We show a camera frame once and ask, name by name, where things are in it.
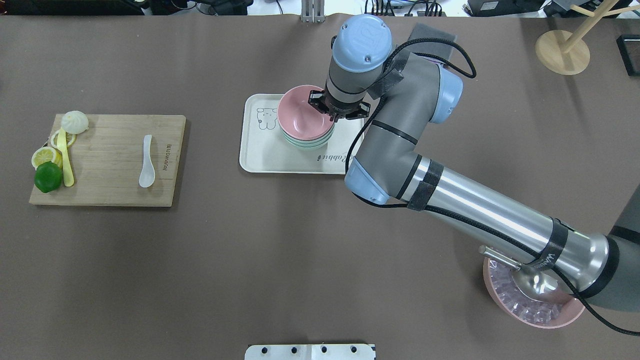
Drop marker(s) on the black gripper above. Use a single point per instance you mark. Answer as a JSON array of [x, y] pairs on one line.
[[317, 99]]

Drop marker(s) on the small pink bowl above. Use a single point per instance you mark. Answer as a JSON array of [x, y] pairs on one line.
[[298, 119]]

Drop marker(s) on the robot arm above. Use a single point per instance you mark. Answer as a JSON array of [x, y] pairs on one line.
[[542, 167]]

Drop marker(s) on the green bowl stack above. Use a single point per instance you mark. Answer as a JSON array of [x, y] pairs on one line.
[[308, 144]]

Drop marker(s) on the white ceramic spoon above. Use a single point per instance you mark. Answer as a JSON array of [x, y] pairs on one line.
[[148, 174]]

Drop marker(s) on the large pink ice bowl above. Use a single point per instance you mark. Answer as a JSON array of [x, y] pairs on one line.
[[509, 298]]

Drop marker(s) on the cream rabbit tray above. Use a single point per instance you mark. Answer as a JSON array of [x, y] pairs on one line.
[[264, 149]]

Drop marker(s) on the grey folded cloth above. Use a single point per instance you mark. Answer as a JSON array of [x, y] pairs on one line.
[[421, 30]]

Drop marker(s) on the bamboo cutting board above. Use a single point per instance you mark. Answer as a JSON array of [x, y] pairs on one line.
[[107, 160]]

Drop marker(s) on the wooden cup tree stand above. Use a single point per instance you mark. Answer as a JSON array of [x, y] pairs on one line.
[[565, 52]]

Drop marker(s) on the white steamed bun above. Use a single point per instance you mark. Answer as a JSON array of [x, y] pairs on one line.
[[75, 122]]

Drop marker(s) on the lemon slice near bun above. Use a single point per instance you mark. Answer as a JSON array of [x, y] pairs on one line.
[[53, 139]]

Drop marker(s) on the yellow plastic knife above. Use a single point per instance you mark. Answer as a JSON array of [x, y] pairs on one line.
[[67, 169]]

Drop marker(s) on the metal ice scoop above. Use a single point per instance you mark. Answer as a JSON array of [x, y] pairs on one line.
[[534, 284]]

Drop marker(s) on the lemon slice near lime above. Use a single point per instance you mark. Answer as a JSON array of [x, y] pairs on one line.
[[46, 154]]

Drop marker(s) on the green lime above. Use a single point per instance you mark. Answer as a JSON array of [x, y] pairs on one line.
[[48, 177]]

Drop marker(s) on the black tray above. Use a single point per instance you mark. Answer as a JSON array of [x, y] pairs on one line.
[[629, 49]]

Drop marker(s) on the aluminium frame post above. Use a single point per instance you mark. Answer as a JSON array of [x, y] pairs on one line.
[[313, 11]]

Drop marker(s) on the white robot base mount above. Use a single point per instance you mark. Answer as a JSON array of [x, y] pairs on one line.
[[322, 351]]

